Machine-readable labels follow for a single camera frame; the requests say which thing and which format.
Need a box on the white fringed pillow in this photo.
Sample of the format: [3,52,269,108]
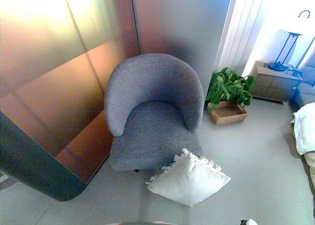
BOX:
[145,148,232,207]

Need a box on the beige bed base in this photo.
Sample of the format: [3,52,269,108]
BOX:
[301,152,315,193]

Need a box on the light wooden tray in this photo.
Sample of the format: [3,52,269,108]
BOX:
[208,101,249,126]

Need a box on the white duvet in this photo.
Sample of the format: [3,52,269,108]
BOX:
[290,102,315,157]

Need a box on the green potted plant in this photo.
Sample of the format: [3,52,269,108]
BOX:
[205,67,256,111]

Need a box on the beige bedside cabinet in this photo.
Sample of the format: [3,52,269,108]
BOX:
[250,60,303,103]

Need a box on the blue table lamp white shade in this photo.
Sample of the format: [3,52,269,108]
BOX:
[267,10,315,72]

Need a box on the grey fabric tub armchair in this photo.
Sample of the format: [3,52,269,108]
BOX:
[103,53,205,173]

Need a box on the copper partition with dark edge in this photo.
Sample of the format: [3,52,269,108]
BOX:
[0,0,142,202]

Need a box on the dark cable bundle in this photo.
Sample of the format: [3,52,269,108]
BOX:
[285,64,303,77]

